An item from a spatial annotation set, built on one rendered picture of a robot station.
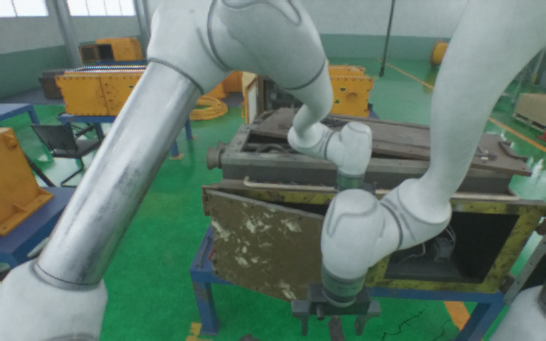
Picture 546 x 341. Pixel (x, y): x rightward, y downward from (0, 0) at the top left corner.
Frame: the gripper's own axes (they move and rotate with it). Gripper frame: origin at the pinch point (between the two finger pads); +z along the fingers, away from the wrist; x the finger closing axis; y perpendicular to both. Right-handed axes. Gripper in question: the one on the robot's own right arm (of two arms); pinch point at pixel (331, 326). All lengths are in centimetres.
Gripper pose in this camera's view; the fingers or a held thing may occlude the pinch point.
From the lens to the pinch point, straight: 77.3
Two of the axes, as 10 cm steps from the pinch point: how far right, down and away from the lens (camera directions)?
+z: 0.0, 8.7, 4.9
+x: 10.0, 0.1, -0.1
